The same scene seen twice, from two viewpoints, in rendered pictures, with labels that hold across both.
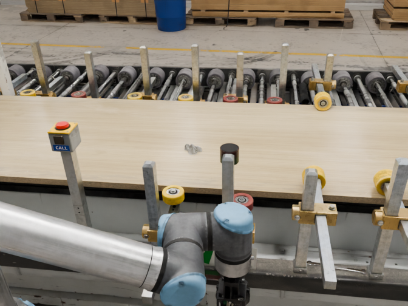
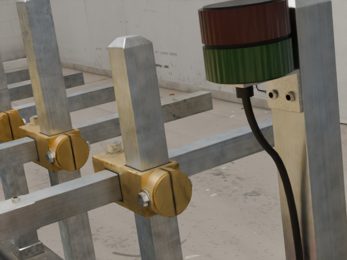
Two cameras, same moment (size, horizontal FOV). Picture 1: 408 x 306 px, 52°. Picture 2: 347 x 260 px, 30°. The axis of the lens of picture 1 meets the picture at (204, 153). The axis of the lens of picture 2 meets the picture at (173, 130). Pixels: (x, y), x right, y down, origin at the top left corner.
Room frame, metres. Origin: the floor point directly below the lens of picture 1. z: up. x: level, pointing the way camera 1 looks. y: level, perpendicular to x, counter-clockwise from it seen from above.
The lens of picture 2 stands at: (1.45, 0.22, 1.18)
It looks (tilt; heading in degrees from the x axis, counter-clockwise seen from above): 15 degrees down; 230
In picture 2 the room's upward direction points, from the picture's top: 8 degrees counter-clockwise
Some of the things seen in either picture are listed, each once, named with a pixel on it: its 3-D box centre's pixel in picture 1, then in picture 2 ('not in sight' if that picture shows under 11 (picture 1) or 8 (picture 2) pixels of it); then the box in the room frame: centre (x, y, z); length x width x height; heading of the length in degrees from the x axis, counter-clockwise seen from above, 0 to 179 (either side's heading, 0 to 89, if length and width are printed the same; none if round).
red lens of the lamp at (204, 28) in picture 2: (229, 150); (244, 20); (1.13, -0.08, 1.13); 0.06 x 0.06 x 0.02
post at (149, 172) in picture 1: (155, 221); not in sight; (1.12, 0.17, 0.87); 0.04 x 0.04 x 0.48; 81
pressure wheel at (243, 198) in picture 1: (241, 210); not in sight; (1.18, -0.13, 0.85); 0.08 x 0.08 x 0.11
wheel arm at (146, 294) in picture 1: (163, 248); not in sight; (1.04, 0.15, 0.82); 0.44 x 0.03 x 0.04; 171
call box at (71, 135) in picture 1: (65, 138); not in sight; (1.16, 0.43, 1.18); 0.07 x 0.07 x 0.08; 81
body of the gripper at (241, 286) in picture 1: (232, 286); not in sight; (0.74, -0.06, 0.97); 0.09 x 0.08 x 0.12; 171
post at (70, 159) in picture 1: (79, 203); not in sight; (1.16, 0.43, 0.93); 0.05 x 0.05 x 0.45; 81
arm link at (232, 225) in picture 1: (232, 232); not in sight; (0.76, -0.06, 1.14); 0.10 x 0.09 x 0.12; 92
